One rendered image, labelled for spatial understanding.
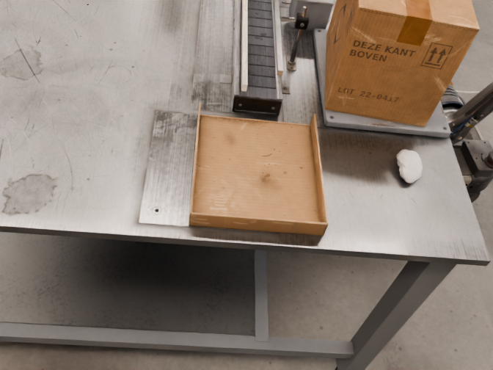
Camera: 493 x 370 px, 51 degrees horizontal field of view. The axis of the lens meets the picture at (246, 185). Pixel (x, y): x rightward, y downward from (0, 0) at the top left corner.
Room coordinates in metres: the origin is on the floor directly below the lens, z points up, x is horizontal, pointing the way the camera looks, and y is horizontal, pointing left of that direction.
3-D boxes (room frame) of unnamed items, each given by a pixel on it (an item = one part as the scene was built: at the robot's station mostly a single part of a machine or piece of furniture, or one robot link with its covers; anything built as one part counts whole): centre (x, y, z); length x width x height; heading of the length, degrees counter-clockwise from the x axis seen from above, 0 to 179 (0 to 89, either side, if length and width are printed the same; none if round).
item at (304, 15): (1.09, -0.03, 0.91); 0.07 x 0.03 x 0.16; 99
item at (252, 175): (0.72, -0.01, 0.85); 0.30 x 0.26 x 0.04; 9
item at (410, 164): (0.81, -0.34, 0.85); 0.08 x 0.07 x 0.04; 155
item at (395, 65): (1.08, -0.25, 0.99); 0.30 x 0.24 x 0.27; 3
